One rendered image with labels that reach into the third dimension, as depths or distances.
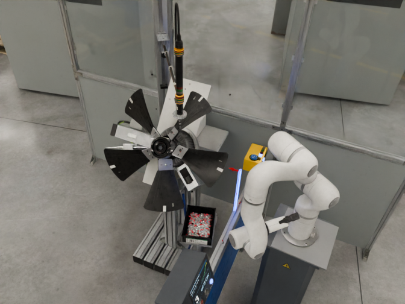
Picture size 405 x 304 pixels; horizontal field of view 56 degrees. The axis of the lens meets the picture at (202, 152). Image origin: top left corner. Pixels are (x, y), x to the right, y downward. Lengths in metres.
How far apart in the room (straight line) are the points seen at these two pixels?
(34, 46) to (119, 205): 2.08
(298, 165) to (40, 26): 3.49
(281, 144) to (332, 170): 1.36
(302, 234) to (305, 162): 0.70
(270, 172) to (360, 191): 1.55
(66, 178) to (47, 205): 0.33
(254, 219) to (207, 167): 0.56
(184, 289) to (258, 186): 0.48
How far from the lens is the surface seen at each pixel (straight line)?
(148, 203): 2.11
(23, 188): 3.79
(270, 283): 2.33
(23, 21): 4.50
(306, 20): 2.28
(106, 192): 3.54
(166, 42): 2.36
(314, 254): 2.06
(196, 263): 1.57
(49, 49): 4.50
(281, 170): 1.41
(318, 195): 1.77
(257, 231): 1.59
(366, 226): 3.14
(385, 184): 2.82
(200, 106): 2.04
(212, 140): 2.66
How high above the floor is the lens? 2.59
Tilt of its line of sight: 42 degrees down
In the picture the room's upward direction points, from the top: 2 degrees clockwise
